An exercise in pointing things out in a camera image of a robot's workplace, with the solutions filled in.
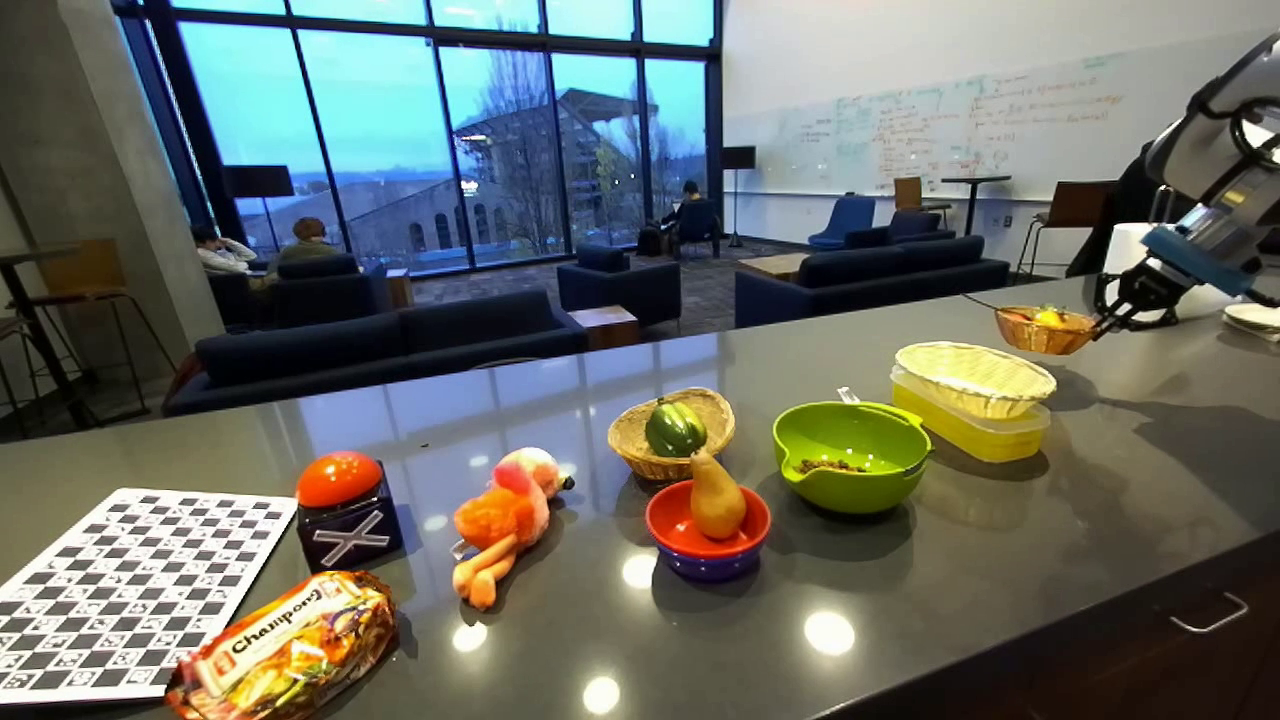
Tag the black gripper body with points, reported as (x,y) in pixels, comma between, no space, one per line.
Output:
(1161,273)

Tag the brown wicker basket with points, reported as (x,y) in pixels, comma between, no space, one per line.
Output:
(1046,331)

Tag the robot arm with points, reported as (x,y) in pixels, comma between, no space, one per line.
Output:
(1222,170)

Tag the white plate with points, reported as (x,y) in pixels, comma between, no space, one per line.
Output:
(1248,315)

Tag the yellow plastic container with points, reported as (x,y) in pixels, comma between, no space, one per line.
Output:
(990,441)

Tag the cream wicker basket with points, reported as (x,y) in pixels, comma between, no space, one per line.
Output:
(975,376)

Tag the dark blue sofa right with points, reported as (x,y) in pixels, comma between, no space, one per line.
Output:
(864,279)

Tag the dark blue sofa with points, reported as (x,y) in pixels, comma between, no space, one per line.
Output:
(864,279)
(372,350)

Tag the green plastic bowl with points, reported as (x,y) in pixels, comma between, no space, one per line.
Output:
(855,459)

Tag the yellow toy pear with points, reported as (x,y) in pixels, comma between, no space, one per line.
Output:
(719,503)

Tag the red and blue bowl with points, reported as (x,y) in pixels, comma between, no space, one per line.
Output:
(697,558)

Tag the tan wicker basket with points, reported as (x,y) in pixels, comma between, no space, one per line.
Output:
(627,433)

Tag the dark armchair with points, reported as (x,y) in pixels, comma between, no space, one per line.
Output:
(649,289)

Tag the pink flamingo plush toy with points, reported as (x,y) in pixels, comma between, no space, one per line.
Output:
(504,523)

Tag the black box with orange ball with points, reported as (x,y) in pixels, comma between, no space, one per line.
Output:
(347,510)

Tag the bread loaf bag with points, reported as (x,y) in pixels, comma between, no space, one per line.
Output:
(294,654)

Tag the wooden bar stool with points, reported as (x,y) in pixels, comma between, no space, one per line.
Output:
(86,279)

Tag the checkerboard calibration board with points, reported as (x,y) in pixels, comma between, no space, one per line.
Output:
(131,591)

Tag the drawer handle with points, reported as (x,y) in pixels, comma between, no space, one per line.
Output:
(1209,612)

